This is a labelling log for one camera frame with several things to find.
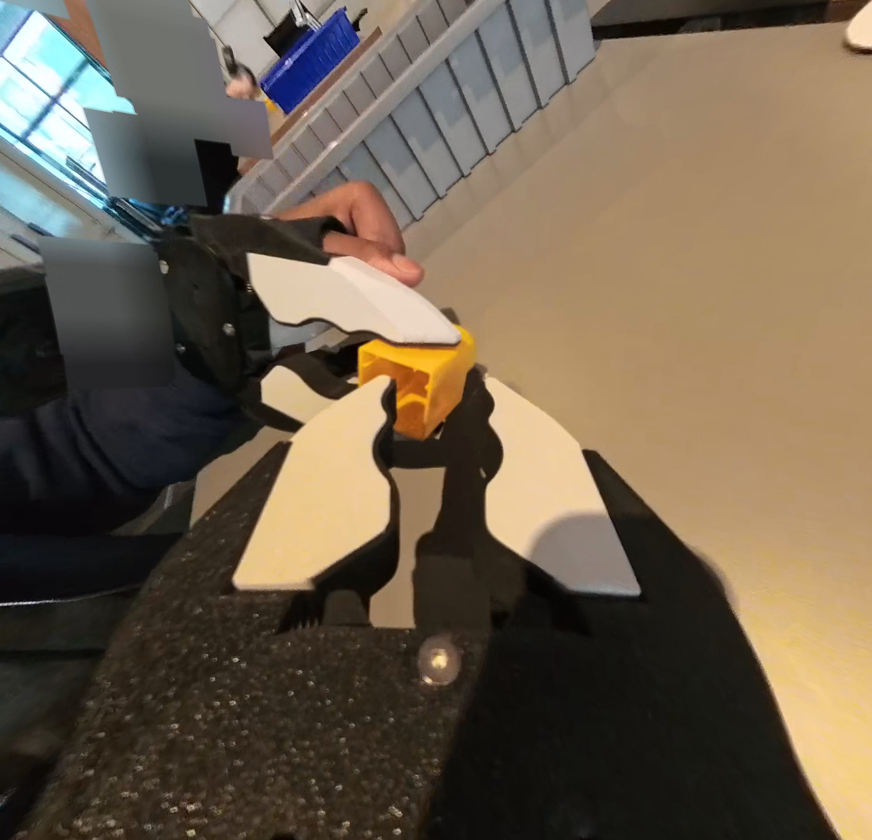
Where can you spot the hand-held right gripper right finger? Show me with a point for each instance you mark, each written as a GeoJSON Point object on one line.
{"type": "Point", "coordinates": [545, 486]}

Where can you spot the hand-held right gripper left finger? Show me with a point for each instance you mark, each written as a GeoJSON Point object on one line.
{"type": "Point", "coordinates": [320, 499]}

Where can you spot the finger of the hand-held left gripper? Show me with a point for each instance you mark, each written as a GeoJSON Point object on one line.
{"type": "Point", "coordinates": [354, 295]}
{"type": "Point", "coordinates": [289, 390]}

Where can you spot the yellow mega block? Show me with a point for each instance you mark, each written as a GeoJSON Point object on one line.
{"type": "Point", "coordinates": [415, 390]}

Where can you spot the person's left forearm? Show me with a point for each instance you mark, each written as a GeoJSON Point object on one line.
{"type": "Point", "coordinates": [102, 445]}

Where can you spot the person's left hand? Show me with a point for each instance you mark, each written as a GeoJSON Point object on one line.
{"type": "Point", "coordinates": [368, 227]}

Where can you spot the grey plastic bin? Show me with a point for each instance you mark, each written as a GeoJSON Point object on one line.
{"type": "Point", "coordinates": [436, 118]}

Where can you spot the person's dark clothing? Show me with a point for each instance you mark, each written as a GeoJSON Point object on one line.
{"type": "Point", "coordinates": [68, 567]}

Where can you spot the large window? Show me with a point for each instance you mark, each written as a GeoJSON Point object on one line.
{"type": "Point", "coordinates": [41, 70]}

